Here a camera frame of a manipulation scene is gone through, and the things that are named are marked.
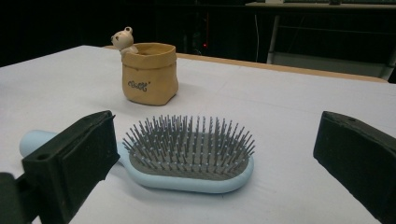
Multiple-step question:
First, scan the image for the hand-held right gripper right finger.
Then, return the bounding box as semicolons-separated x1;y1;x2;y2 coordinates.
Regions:
312;110;396;224

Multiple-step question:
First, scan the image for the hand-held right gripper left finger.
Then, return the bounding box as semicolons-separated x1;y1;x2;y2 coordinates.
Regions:
21;109;121;224

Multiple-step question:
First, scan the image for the white table cover sheet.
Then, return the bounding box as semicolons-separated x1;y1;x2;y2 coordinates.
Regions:
0;45;396;224

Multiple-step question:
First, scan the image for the white metal desk frame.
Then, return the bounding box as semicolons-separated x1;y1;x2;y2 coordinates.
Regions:
245;1;396;80

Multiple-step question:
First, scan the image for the white hanging cable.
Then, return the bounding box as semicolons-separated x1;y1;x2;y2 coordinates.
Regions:
254;14;261;63

